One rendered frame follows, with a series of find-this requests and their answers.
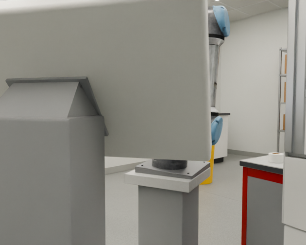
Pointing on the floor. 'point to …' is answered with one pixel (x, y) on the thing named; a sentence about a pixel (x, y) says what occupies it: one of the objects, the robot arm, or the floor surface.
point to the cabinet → (297, 236)
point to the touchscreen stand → (47, 181)
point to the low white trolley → (262, 202)
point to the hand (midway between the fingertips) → (145, 116)
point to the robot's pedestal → (167, 208)
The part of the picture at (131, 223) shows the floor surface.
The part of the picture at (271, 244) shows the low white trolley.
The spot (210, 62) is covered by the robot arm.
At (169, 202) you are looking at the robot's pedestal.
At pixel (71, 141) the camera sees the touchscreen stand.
